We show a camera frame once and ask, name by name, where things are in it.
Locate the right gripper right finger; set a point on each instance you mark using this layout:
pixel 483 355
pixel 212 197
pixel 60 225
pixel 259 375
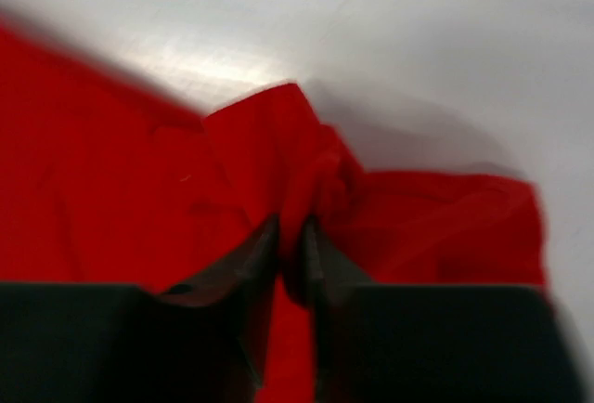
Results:
pixel 429 343

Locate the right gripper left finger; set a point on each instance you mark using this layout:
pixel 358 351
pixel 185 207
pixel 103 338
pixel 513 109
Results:
pixel 203 340

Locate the red t shirt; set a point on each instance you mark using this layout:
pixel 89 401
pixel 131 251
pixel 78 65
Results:
pixel 102 181

